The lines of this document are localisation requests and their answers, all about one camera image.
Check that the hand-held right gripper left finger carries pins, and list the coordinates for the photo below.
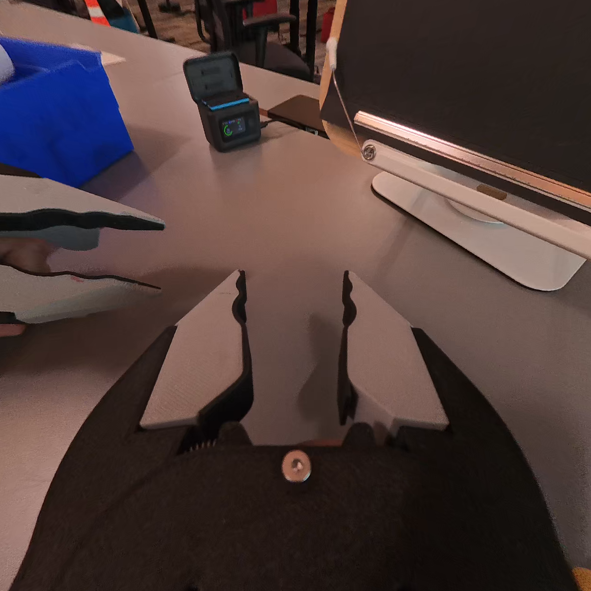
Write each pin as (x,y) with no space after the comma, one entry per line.
(203,364)

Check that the black office chair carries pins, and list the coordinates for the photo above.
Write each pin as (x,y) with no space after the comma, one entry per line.
(272,41)

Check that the white paper sheet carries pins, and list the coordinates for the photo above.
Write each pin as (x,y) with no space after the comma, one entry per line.
(113,58)

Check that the person's left hand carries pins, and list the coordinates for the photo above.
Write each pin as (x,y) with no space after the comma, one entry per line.
(23,256)

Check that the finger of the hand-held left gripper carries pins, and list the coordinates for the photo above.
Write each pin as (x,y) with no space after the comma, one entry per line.
(55,198)
(69,295)

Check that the white board stand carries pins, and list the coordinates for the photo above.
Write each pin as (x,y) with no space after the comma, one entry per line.
(508,249)

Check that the blue plastic bin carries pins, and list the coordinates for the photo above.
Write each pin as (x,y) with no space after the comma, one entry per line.
(60,115)

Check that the dark smartphone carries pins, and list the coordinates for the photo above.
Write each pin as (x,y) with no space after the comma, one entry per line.
(298,113)

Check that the orange traffic cone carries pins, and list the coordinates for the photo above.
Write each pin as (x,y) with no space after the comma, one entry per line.
(97,9)

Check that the red basket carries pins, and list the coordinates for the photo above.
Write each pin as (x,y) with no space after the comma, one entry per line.
(261,8)

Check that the white paper roll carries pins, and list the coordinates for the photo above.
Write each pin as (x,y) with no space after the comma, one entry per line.
(4,62)

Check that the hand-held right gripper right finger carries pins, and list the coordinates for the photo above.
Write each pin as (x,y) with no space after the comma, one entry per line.
(392,374)

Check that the black wood-framed board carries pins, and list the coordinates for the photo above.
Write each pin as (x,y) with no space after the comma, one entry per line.
(461,69)

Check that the dark charging case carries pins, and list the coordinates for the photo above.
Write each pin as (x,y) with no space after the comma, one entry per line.
(228,124)

